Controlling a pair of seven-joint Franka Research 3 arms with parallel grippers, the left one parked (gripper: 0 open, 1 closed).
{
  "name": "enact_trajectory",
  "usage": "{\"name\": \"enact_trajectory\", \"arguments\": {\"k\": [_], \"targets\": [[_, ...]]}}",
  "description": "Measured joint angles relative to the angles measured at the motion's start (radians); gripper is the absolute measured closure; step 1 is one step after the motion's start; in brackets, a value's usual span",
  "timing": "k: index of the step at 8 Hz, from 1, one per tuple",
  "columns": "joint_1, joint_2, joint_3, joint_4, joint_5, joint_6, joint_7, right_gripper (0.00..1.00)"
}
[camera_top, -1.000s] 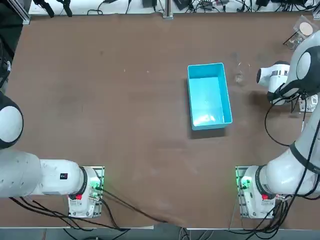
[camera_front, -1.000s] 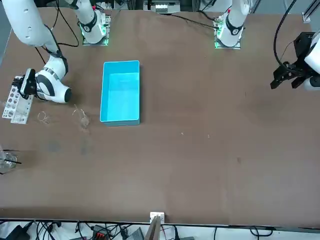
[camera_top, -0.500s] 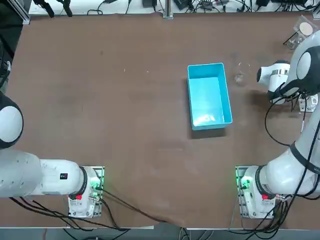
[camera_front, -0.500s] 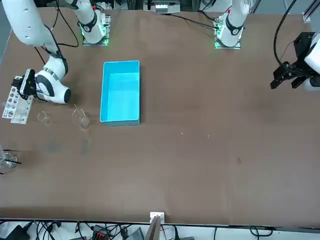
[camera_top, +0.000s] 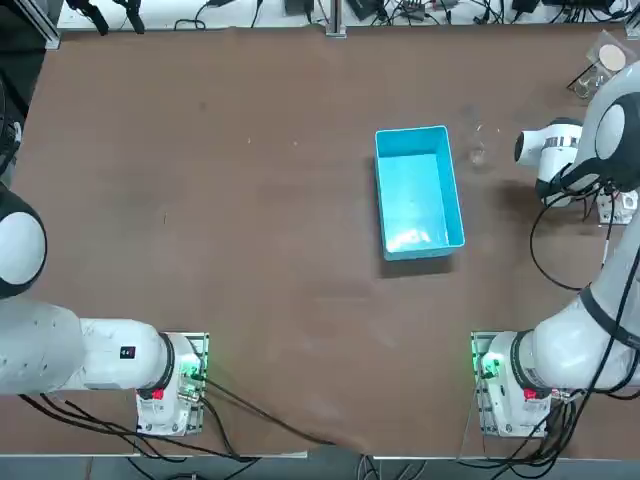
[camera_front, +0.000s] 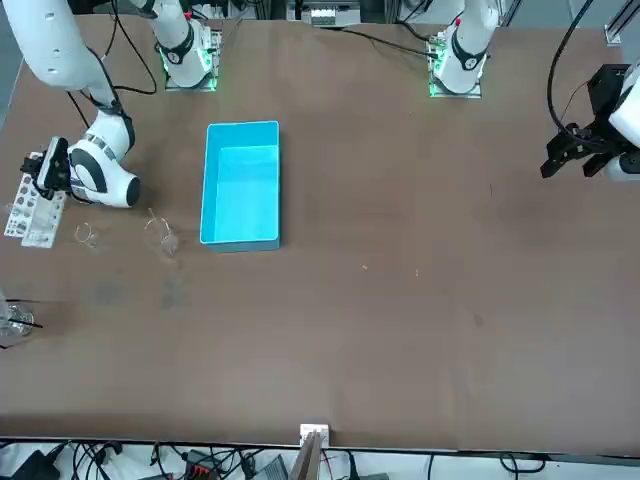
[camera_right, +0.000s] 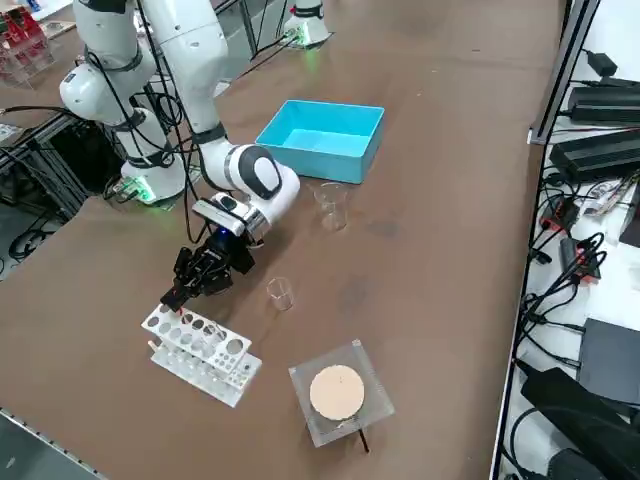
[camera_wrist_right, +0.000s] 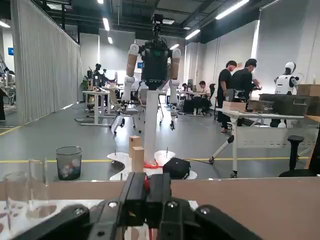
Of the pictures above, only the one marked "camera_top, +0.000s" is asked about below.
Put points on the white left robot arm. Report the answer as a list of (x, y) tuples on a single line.
[(50, 350)]

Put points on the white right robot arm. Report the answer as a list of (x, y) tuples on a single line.
[(565, 345)]

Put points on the blue plastic bin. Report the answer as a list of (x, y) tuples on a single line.
[(420, 200)]

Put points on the black power adapter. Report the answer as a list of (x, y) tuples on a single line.
[(365, 7), (299, 5)]

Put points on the black power strip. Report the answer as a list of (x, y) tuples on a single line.
[(425, 4)]

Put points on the black stand leg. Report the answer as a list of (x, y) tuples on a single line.
[(95, 17), (134, 17)]

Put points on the white test tube rack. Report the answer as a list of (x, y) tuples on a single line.
[(625, 202)]

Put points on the glass beaker under stand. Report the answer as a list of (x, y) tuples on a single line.
[(587, 86)]

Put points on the round white filter paper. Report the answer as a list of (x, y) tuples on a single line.
[(612, 56)]

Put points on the aluminium camera post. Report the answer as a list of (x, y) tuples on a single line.
[(336, 20)]

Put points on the aluminium frame profile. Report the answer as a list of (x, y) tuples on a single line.
[(35, 25)]

